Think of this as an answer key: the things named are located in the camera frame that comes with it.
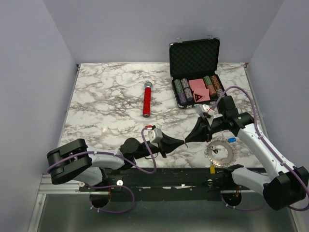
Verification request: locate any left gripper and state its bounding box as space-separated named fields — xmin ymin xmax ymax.
xmin=134 ymin=131 xmax=184 ymax=160

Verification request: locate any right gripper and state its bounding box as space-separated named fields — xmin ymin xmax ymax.
xmin=184 ymin=115 xmax=226 ymax=143

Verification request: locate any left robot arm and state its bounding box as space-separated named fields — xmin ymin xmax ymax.
xmin=47 ymin=129 xmax=184 ymax=191

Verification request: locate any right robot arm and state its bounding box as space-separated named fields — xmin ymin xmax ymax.
xmin=185 ymin=96 xmax=309 ymax=210

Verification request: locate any round metal keyring disc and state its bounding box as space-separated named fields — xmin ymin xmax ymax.
xmin=204 ymin=140 xmax=236 ymax=168

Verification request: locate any key with blue tag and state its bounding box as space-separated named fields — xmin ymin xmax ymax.
xmin=222 ymin=137 xmax=236 ymax=143

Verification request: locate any pink card with black triangle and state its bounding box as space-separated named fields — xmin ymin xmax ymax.
xmin=193 ymin=88 xmax=210 ymax=102

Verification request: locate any yellow tape piece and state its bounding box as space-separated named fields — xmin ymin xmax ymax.
xmin=210 ymin=166 xmax=216 ymax=174

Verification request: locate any pink playing card deck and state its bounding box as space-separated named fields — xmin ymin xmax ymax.
xmin=188 ymin=78 xmax=206 ymax=91

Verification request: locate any brown poker chip stack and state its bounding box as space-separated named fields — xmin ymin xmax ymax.
xmin=210 ymin=75 xmax=222 ymax=95

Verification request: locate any red glitter microphone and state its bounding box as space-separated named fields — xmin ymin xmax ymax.
xmin=142 ymin=81 xmax=153 ymax=117

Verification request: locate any black poker chip case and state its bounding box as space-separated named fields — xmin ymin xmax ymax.
xmin=169 ymin=37 xmax=225 ymax=109

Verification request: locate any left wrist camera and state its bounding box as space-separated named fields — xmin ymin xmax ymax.
xmin=148 ymin=128 xmax=163 ymax=144

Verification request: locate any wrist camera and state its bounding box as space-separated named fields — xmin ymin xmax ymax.
xmin=196 ymin=104 xmax=215 ymax=125
xmin=148 ymin=128 xmax=163 ymax=144

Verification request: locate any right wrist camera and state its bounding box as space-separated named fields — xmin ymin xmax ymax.
xmin=196 ymin=104 xmax=215 ymax=125

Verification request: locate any black front mounting rail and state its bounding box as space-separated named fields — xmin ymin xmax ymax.
xmin=79 ymin=168 xmax=252 ymax=205

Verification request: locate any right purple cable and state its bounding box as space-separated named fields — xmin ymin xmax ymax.
xmin=210 ymin=86 xmax=309 ymax=212

